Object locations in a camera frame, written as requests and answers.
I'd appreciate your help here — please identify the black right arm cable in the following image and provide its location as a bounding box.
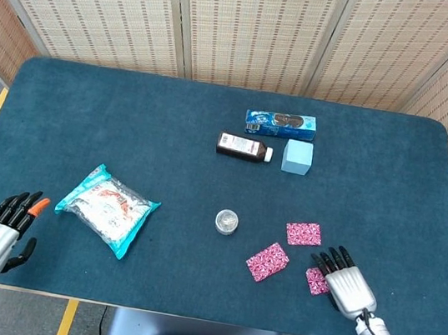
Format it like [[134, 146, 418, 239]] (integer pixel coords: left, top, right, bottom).
[[357, 307, 412, 335]]

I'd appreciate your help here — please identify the blue cookie box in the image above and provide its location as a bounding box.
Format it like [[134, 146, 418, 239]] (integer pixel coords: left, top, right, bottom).
[[243, 106, 319, 144]]

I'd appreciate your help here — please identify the teal felt table cover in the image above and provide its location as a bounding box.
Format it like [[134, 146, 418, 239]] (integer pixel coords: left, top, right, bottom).
[[0, 50, 448, 335]]

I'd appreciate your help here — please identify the pink patterned card stack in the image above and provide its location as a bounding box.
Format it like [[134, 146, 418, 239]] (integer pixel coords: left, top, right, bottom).
[[243, 238, 294, 287], [302, 266, 335, 298], [283, 218, 324, 251]]

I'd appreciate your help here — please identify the clear round plastic jar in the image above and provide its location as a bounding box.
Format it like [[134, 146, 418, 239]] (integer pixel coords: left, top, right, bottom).
[[213, 207, 242, 238]]

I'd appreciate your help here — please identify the brown medicine bottle white cap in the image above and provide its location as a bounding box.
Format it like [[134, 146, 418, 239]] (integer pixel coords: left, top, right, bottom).
[[214, 130, 276, 167]]

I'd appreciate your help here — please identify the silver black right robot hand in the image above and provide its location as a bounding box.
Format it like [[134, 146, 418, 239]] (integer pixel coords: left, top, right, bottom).
[[302, 242, 385, 324]]

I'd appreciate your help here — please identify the light blue cube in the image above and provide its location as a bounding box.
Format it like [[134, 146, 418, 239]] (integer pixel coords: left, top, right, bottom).
[[280, 138, 316, 177]]

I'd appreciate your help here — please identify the teal white snack bag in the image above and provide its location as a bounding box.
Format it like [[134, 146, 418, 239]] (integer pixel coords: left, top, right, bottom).
[[48, 157, 167, 266]]

